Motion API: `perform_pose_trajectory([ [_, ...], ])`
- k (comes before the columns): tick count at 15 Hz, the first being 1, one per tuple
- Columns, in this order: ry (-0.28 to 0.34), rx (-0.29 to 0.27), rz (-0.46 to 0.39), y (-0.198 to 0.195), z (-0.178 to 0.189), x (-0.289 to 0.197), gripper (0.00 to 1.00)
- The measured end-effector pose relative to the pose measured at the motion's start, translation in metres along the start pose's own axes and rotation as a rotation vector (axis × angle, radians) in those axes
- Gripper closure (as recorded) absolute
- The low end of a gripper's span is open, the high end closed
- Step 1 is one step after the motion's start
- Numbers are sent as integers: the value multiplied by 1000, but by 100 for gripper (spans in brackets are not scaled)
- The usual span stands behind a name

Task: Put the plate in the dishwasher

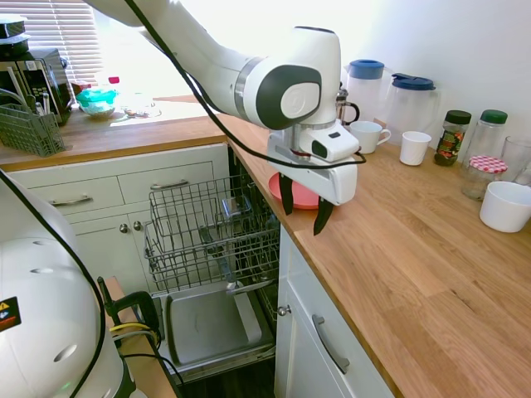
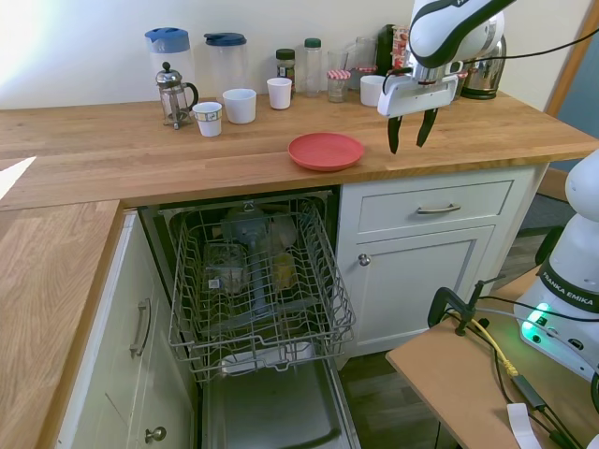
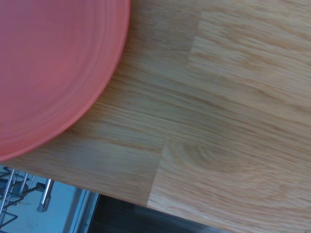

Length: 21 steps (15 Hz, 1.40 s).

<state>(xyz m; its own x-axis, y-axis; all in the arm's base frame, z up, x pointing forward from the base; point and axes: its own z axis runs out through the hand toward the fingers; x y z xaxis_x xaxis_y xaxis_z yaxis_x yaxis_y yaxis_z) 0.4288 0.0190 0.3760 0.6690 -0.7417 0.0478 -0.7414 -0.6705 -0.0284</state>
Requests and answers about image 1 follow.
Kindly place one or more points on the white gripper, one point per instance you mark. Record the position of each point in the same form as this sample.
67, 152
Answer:
336, 182

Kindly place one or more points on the pink red plate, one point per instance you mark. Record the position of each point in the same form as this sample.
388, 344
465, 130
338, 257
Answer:
303, 199

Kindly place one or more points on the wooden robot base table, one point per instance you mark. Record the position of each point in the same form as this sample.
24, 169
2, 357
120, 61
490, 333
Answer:
143, 373

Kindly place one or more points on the open dishwasher door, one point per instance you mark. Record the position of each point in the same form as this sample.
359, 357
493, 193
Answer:
207, 327

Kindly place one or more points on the glass container in rack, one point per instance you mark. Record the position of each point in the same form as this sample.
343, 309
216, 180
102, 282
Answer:
234, 207

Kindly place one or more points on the glass french press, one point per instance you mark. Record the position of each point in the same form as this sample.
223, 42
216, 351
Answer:
346, 110

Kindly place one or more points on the round metal cabinet knob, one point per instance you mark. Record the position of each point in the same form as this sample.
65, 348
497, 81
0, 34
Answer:
137, 226
284, 310
123, 228

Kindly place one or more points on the white drawer front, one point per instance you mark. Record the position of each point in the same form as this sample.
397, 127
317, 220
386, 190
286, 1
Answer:
99, 190
199, 174

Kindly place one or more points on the tall blue lidded pitcher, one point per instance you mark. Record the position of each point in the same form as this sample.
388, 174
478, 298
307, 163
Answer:
365, 91

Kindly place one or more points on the wide blue lidded pitcher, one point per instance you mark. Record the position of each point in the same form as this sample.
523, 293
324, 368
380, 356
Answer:
410, 105

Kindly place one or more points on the white cabinet door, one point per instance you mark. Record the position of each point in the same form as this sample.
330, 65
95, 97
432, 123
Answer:
298, 352

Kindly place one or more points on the black lidded spice jar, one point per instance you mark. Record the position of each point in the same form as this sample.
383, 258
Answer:
451, 141

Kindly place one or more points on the checkered lid glass jar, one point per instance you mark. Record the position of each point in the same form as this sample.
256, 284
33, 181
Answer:
483, 178

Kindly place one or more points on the clear glass dish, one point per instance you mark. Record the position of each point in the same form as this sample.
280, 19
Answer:
141, 110

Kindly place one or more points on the black mounting clamp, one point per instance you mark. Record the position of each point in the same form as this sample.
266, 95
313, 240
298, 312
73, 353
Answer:
137, 300

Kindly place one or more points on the green lidded clear jar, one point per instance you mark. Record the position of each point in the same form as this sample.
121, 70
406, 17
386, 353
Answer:
489, 139

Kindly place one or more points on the white ceramic bowl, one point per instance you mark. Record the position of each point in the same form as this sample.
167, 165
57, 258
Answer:
504, 207

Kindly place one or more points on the clear drinking glass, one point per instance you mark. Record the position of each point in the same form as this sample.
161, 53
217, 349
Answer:
518, 159

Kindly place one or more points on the red capped bottle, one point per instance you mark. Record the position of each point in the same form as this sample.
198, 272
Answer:
114, 82

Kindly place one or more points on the teal lidded food container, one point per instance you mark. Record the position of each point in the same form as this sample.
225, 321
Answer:
97, 101

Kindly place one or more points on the window blind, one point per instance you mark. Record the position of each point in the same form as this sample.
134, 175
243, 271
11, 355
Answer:
79, 37

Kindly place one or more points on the grey plastic cutlery basket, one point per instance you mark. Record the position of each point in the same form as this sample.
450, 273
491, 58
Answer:
29, 130

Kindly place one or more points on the black coffee machine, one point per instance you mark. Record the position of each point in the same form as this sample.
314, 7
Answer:
45, 79

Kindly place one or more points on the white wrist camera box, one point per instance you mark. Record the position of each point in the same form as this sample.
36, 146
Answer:
338, 143

